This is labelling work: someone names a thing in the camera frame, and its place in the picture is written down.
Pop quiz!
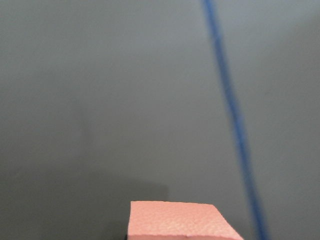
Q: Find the orange foam block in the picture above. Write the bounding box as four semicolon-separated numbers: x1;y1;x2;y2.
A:
127;201;243;240

